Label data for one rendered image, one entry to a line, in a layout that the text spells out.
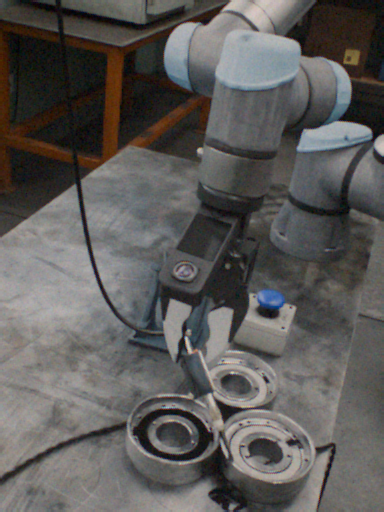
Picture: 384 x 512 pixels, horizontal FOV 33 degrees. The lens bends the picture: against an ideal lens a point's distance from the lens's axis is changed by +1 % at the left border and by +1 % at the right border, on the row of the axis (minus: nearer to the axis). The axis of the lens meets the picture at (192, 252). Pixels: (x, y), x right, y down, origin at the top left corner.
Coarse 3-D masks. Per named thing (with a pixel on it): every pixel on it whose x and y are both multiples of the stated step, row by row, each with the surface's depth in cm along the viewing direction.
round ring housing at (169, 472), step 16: (144, 400) 75; (160, 400) 77; (176, 400) 77; (192, 400) 77; (144, 416) 75; (176, 416) 76; (208, 416) 76; (128, 432) 71; (160, 432) 75; (176, 432) 76; (192, 432) 74; (128, 448) 71; (160, 448) 71; (176, 448) 71; (192, 448) 72; (208, 448) 72; (144, 464) 69; (160, 464) 68; (176, 464) 68; (192, 464) 69; (208, 464) 71; (160, 480) 70; (176, 480) 69; (192, 480) 71
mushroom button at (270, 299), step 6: (258, 294) 93; (264, 294) 92; (270, 294) 92; (276, 294) 93; (258, 300) 92; (264, 300) 91; (270, 300) 91; (276, 300) 91; (282, 300) 92; (264, 306) 91; (270, 306) 91; (276, 306) 91; (282, 306) 92
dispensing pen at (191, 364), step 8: (184, 336) 74; (184, 344) 74; (192, 352) 72; (184, 360) 72; (192, 360) 72; (200, 360) 72; (184, 368) 74; (192, 368) 72; (200, 368) 72; (192, 376) 71; (200, 376) 72; (192, 384) 72; (200, 384) 71; (208, 384) 71; (192, 392) 74; (200, 392) 71; (208, 392) 71; (208, 400) 72; (208, 408) 72; (216, 408) 72; (216, 416) 72; (216, 424) 72; (224, 432) 72; (224, 440) 72
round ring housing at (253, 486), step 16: (240, 416) 76; (256, 416) 77; (272, 416) 77; (256, 432) 75; (288, 432) 76; (304, 432) 74; (224, 448) 71; (240, 448) 73; (256, 448) 75; (272, 448) 75; (288, 448) 74; (304, 448) 74; (256, 464) 71; (288, 464) 72; (304, 464) 72; (240, 480) 69; (256, 480) 68; (272, 480) 68; (288, 480) 68; (304, 480) 70; (256, 496) 69; (272, 496) 69; (288, 496) 69
